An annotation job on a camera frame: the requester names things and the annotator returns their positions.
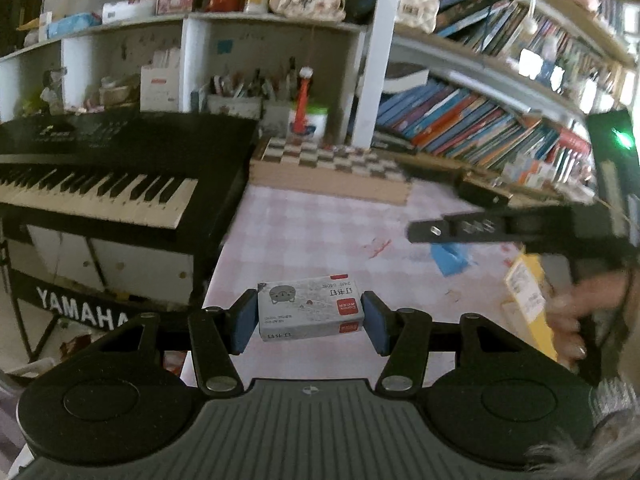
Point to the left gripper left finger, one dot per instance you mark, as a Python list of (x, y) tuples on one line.
[(213, 335)]

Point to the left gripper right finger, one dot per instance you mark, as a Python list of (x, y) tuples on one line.
[(406, 337)]

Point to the white staples box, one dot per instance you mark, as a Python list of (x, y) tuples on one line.
[(311, 308)]

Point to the blue eraser block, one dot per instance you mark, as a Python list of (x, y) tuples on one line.
[(451, 258)]

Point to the person right hand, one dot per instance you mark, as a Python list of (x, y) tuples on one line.
[(616, 291)]

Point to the yellow cardboard box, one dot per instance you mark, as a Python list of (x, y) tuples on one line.
[(525, 310)]

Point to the pink checkered tablecloth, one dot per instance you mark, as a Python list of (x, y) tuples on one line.
[(280, 235)]

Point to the black Yamaha keyboard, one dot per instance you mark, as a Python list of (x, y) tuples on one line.
[(125, 204)]

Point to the wooden chess board box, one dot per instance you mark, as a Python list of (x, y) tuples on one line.
[(339, 171)]

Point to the white bookshelf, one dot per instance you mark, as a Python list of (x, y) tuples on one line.
[(493, 80)]

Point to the red glue bottle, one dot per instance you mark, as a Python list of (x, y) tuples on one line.
[(305, 76)]

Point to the white pearl handbag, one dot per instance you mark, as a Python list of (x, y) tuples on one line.
[(417, 14)]

